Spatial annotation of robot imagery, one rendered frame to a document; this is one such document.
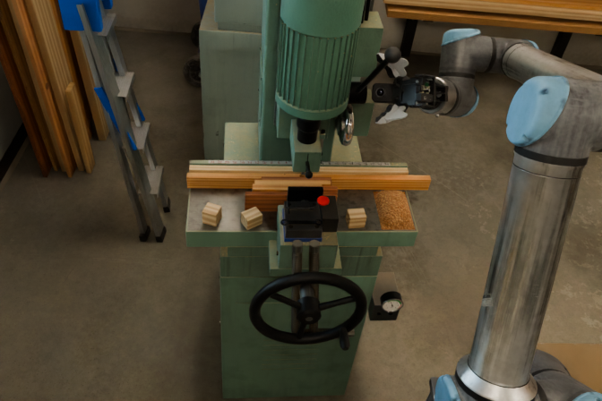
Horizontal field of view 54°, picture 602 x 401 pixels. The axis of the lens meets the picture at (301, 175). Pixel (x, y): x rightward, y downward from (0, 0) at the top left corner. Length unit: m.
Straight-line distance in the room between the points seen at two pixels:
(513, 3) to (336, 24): 2.39
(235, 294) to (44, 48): 1.42
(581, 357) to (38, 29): 2.21
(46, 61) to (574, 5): 2.71
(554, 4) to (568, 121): 2.65
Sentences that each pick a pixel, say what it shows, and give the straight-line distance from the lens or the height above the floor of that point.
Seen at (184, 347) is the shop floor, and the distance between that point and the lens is 2.36.
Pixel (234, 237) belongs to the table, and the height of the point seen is 0.88.
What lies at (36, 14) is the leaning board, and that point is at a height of 0.83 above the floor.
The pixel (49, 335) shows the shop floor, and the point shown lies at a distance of 2.49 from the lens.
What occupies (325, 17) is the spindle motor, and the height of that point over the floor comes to 1.46.
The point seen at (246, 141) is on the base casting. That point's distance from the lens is 1.91.
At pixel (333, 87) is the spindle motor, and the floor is 1.29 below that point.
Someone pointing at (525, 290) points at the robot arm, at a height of 1.23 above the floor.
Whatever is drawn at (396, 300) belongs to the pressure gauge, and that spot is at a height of 0.68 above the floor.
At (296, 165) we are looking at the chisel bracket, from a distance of 1.50.
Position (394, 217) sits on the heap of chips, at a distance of 1.56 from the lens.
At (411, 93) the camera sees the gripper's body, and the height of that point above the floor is 1.28.
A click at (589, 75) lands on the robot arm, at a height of 1.46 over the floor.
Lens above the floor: 2.03
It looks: 43 degrees down
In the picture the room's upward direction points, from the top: 6 degrees clockwise
